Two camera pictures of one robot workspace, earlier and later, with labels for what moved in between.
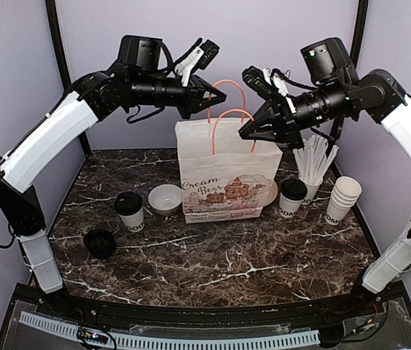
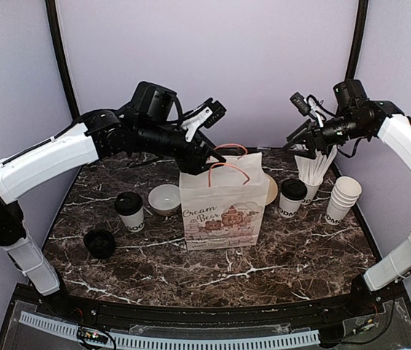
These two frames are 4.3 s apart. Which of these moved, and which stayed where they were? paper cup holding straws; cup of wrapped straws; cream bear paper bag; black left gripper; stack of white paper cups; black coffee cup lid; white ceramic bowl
Moved: cream bear paper bag; black left gripper
Stayed: white ceramic bowl; cup of wrapped straws; black coffee cup lid; paper cup holding straws; stack of white paper cups
